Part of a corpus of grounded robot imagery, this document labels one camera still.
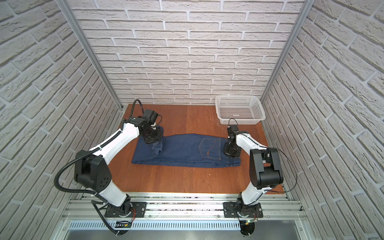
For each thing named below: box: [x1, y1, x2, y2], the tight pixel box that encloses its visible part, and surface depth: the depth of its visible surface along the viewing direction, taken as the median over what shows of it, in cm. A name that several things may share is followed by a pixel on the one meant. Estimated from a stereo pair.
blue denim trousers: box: [132, 126, 241, 168], surface depth 92 cm
